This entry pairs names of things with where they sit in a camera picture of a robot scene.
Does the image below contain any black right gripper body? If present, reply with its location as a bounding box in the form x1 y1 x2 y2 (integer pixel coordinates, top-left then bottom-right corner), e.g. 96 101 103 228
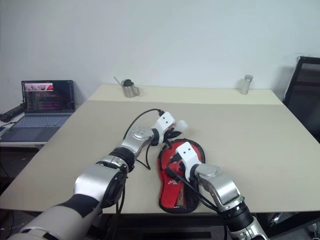
170 152 187 177

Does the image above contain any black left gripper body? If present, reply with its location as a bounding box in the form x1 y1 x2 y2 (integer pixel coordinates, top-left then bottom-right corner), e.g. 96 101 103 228
163 129 177 146

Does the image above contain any white pompom zipper pull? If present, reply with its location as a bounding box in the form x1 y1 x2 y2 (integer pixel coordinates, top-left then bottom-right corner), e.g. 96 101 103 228
176 119 191 134

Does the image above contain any red table tennis paddle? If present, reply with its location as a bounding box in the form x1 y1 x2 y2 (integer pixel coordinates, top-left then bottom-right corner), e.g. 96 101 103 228
161 141 201 176

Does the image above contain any black and red paddle case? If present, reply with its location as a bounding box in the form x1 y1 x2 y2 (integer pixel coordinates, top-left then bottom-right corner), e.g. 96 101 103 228
157 138 207 215

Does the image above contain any steel cup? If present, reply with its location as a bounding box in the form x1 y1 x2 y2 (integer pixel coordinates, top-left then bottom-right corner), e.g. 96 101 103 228
121 79 142 98

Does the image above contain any glass jar with metal lid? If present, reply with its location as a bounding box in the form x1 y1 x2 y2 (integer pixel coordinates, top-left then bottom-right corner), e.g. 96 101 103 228
239 74 254 95

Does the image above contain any open grey laptop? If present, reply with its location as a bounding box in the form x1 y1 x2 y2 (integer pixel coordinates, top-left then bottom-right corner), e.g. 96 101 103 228
6 79 76 142

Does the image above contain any black office chair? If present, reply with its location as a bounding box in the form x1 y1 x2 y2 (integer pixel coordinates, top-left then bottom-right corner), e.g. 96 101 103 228
282 56 320 144

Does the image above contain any black handheld device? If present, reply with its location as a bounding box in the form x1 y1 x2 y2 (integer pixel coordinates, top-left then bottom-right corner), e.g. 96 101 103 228
0 103 25 123

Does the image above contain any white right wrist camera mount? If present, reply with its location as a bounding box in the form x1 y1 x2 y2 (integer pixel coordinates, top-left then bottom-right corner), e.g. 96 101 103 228
176 141 202 181

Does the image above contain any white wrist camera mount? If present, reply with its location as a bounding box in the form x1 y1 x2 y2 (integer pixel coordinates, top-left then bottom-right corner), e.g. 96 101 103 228
176 141 202 181
151 112 177 143

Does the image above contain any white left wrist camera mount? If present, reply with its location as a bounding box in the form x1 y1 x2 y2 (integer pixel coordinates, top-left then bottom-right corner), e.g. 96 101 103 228
151 112 177 143

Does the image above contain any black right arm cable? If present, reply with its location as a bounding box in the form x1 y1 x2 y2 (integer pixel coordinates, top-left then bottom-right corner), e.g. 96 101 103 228
166 159 229 240

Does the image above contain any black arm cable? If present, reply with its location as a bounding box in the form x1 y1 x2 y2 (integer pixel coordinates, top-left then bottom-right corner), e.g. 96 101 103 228
166 159 229 240
123 108 166 171

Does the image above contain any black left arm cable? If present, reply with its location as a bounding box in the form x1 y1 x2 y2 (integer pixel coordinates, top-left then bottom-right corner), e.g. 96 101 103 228
123 108 166 171

